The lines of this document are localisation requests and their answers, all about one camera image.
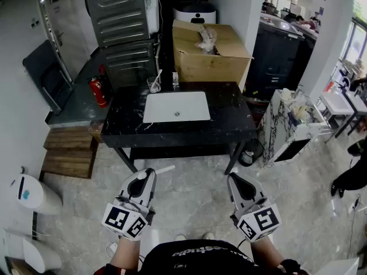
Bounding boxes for white drain hose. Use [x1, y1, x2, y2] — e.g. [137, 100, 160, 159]
[154, 42, 162, 74]

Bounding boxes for white marble cabinet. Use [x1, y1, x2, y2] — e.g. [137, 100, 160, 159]
[261, 88, 328, 169]

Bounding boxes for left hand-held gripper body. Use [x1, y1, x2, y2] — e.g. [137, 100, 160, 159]
[101, 172, 157, 242]

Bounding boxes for black marble vanity table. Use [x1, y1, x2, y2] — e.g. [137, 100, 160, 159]
[100, 81, 257, 175]

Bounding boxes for large cardboard box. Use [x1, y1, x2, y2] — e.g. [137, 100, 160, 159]
[171, 19, 255, 84]

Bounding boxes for pink and white toothbrush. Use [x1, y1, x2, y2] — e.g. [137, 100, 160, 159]
[153, 69, 163, 91]

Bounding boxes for white sink basin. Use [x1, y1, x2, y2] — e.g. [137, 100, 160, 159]
[142, 91, 212, 124]

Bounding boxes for grey door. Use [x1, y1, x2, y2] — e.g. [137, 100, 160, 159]
[36, 0, 99, 83]

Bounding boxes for dark stone platform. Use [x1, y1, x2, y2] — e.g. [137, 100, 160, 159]
[45, 58, 116, 129]

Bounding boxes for white side table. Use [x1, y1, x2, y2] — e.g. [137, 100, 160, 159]
[319, 91, 357, 135]

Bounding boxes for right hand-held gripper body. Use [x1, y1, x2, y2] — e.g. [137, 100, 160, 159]
[229, 179, 282, 243]

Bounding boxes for crumpled clear plastic wrap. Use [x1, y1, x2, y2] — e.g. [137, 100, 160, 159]
[194, 24, 219, 54]

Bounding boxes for plain white bin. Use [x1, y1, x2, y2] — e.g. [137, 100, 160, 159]
[22, 236, 63, 274]

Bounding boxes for wooden steps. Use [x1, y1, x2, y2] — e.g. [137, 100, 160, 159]
[41, 126, 100, 180]

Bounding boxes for dark steel washing machine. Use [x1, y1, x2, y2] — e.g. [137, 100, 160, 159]
[99, 38, 162, 93]

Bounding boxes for white charger with cable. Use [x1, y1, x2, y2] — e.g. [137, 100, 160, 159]
[105, 240, 119, 255]

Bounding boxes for person's black shirt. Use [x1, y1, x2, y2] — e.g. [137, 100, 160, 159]
[142, 239, 259, 275]

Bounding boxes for red fire extinguisher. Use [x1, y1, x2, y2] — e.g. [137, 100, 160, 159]
[87, 74, 110, 109]

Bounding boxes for clear glass cup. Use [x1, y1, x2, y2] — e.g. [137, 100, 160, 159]
[146, 77, 162, 93]

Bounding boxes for dark folding chair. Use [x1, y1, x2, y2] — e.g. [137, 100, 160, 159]
[22, 40, 74, 116]

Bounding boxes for person's left forearm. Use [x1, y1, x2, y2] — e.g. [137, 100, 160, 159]
[110, 235, 144, 272]

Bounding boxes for person's right forearm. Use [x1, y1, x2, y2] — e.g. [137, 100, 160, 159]
[249, 235, 287, 266]

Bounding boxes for person's left jacket sleeve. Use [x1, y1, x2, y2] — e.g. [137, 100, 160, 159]
[93, 264, 139, 275]

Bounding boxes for white box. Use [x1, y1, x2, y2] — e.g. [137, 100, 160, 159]
[320, 257, 360, 275]

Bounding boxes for grey steel washing machine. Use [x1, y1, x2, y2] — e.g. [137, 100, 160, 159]
[83, 0, 160, 48]

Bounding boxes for white bin with blue mark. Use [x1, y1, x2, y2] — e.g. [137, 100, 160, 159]
[11, 166, 64, 216]

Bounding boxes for black tall appliance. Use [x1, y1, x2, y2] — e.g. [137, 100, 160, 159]
[245, 17, 306, 100]

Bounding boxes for white appliance with black top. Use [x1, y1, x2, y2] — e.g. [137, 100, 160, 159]
[173, 2, 217, 25]

